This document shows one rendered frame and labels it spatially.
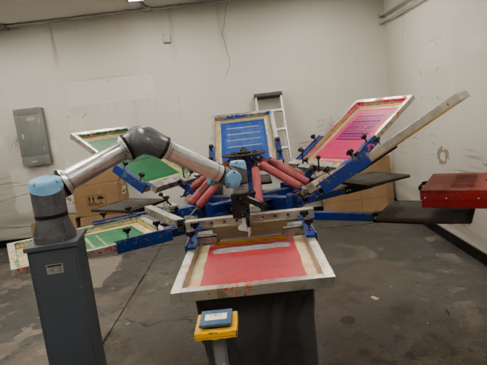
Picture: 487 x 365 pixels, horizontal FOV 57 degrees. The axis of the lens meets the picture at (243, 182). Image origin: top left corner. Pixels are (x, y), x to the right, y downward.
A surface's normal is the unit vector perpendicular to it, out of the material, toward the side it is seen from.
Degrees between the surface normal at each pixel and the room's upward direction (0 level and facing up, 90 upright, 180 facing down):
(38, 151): 90
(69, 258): 90
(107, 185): 89
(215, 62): 90
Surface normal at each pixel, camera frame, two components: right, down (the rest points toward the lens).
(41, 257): 0.17, 0.14
